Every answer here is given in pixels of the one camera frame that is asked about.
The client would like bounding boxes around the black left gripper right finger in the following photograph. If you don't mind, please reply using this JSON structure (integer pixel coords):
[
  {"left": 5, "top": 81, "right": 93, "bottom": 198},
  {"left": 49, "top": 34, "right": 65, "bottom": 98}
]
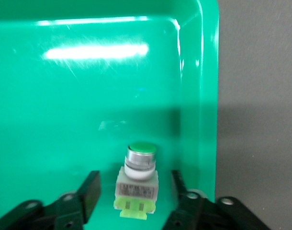
[{"left": 161, "top": 169, "right": 272, "bottom": 230}]

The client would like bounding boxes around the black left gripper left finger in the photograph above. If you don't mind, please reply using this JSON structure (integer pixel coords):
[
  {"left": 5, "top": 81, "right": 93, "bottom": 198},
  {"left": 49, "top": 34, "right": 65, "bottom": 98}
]
[{"left": 0, "top": 170, "right": 102, "bottom": 230}]

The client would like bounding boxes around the green plastic tray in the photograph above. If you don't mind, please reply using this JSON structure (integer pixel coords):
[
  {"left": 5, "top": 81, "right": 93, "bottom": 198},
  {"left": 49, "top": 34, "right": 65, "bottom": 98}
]
[{"left": 0, "top": 0, "right": 220, "bottom": 230}]

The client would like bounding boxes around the green button lime contact block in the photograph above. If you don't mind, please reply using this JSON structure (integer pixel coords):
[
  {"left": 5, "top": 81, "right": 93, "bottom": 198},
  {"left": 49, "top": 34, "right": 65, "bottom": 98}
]
[{"left": 113, "top": 141, "right": 158, "bottom": 220}]

